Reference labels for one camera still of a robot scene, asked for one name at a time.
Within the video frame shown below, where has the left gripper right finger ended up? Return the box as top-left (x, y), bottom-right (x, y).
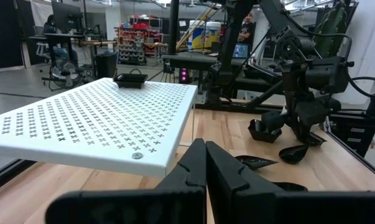
top-left (206, 141), bottom-right (375, 224)

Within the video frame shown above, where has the wavy square black plate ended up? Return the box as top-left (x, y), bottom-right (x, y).
top-left (271, 181), bottom-right (308, 193)
top-left (248, 118), bottom-right (284, 144)

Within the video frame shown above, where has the computer with pink lights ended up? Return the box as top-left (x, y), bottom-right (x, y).
top-left (179, 67), bottom-right (190, 84)

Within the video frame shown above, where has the black bin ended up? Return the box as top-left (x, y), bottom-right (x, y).
top-left (93, 52), bottom-right (119, 79)

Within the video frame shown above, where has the floor fan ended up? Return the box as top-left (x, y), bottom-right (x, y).
top-left (49, 60), bottom-right (82, 90)

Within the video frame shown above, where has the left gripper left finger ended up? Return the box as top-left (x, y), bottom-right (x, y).
top-left (45, 138), bottom-right (207, 224)

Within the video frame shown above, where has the yellow blue white drum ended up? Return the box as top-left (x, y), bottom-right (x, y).
top-left (188, 20), bottom-right (222, 51)

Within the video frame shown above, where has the black stand pole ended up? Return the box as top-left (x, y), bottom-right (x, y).
top-left (167, 0), bottom-right (180, 57)

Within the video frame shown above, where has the black standing desk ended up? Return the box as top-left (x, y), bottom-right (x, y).
top-left (28, 32), bottom-right (85, 86)

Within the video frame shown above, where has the person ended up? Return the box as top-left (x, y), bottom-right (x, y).
top-left (238, 11), bottom-right (256, 44)
top-left (43, 14), bottom-right (57, 34)

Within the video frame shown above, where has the black computer monitor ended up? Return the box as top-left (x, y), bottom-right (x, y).
top-left (51, 1), bottom-right (84, 34)

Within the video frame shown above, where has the white perforated metal shelf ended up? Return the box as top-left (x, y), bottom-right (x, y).
top-left (0, 77), bottom-right (199, 179)

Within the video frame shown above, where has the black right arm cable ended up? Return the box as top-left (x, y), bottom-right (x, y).
top-left (294, 27), bottom-right (353, 68)

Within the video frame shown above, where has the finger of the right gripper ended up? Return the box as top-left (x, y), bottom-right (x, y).
top-left (294, 123), bottom-right (304, 146)
top-left (302, 123), bottom-right (313, 144)

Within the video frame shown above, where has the small square black plate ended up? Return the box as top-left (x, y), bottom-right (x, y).
top-left (234, 155), bottom-right (279, 170)
top-left (112, 73), bottom-right (149, 90)

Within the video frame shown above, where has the green cactus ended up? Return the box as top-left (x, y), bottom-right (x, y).
top-left (314, 0), bottom-right (347, 60)

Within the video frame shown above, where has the red parts rack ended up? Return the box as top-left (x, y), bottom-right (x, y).
top-left (114, 17), bottom-right (163, 66)

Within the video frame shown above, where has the teardrop black plate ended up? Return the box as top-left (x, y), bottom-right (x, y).
top-left (278, 143), bottom-right (312, 165)

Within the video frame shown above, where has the open laptop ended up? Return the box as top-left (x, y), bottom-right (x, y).
top-left (231, 42), bottom-right (251, 60)

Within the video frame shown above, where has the black desk top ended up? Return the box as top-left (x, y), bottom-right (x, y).
top-left (161, 53), bottom-right (238, 72)

